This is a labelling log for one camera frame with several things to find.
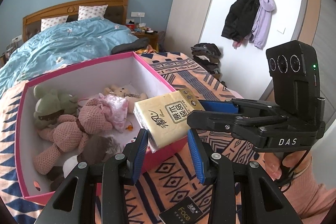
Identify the beige yellow tissue pack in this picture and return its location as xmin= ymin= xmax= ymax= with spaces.
xmin=133 ymin=88 xmax=204 ymax=153

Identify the black Face tissue pack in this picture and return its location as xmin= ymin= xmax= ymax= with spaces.
xmin=159 ymin=197 xmax=203 ymax=224

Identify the green frog plush toy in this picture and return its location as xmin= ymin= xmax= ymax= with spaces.
xmin=34 ymin=85 xmax=78 ymax=130

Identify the right pink sweater forearm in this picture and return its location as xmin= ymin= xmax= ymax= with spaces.
xmin=284 ymin=160 xmax=335 ymax=223

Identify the right hand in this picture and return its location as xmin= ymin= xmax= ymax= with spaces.
xmin=264 ymin=151 xmax=312 ymax=180

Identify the orange navy patterned blanket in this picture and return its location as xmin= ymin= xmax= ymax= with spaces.
xmin=1 ymin=53 xmax=262 ymax=223

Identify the brown grey plush toy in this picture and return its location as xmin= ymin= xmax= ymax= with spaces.
xmin=47 ymin=135 xmax=125 ymax=192

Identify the pink white dress doll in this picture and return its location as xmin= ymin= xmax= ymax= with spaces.
xmin=97 ymin=93 xmax=128 ymax=132

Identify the pile of folded clothes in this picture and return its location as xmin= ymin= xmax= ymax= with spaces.
xmin=191 ymin=43 xmax=222 ymax=80

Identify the beige small teddy bear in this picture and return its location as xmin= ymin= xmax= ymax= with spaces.
xmin=103 ymin=85 xmax=148 ymax=113

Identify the pink cardboard box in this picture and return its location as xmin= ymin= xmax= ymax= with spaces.
xmin=15 ymin=52 xmax=173 ymax=204

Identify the pink knitted plush doll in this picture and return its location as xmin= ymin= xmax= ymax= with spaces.
xmin=33 ymin=98 xmax=113 ymax=174

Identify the lilac hanging hoodie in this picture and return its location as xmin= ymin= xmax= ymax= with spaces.
xmin=249 ymin=0 xmax=276 ymax=50

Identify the wooden nightstand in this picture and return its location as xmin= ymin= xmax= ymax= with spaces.
xmin=132 ymin=29 xmax=160 ymax=53

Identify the black hanging jacket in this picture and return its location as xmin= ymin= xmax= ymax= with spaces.
xmin=221 ymin=0 xmax=260 ymax=42

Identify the dark grey folded garment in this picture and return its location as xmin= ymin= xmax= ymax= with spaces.
xmin=111 ymin=38 xmax=149 ymax=55

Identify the wooden door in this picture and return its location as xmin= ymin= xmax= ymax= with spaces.
xmin=291 ymin=0 xmax=336 ymax=46

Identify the blue floral duvet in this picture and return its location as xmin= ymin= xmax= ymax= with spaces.
xmin=1 ymin=17 xmax=137 ymax=95

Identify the wooden bed headboard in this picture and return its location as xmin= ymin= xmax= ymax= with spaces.
xmin=22 ymin=0 xmax=129 ymax=42

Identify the right white patterned pillow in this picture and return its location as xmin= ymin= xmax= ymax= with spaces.
xmin=77 ymin=5 xmax=108 ymax=20

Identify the white patterned pillow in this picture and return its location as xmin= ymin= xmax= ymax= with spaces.
xmin=77 ymin=5 xmax=108 ymax=20
xmin=41 ymin=15 xmax=68 ymax=31

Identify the left white patterned pillow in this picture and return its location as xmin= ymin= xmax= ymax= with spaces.
xmin=41 ymin=15 xmax=68 ymax=31

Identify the right gripper black camera box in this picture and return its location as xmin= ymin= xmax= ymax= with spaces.
xmin=266 ymin=40 xmax=320 ymax=121

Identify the white wall socket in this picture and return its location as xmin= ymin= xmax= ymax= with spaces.
xmin=130 ymin=12 xmax=145 ymax=18

